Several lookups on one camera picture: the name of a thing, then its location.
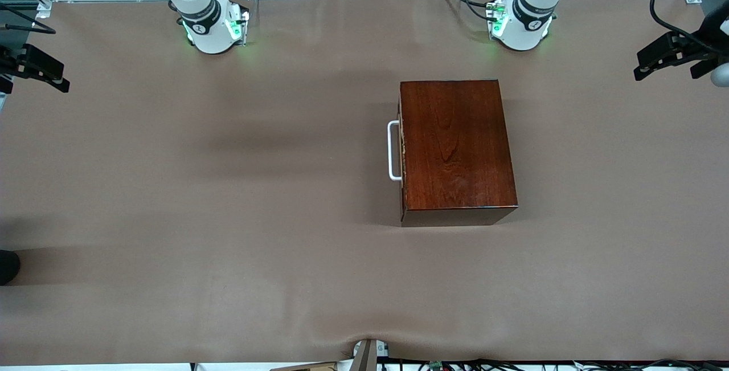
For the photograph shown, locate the light wood drawer white handle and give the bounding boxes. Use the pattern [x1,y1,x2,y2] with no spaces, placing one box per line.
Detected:
[387,97,406,195]

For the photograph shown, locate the black round object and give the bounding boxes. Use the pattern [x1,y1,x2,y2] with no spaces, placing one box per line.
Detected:
[0,250,21,286]

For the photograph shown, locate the dark brown wooden cabinet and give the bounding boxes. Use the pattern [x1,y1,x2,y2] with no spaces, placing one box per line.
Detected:
[399,79,519,227]

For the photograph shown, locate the brown table cover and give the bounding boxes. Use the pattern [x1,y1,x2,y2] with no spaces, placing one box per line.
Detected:
[0,0,729,367]

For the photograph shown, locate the brown cardboard piece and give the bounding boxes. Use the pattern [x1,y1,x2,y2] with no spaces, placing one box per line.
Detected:
[269,361,338,371]

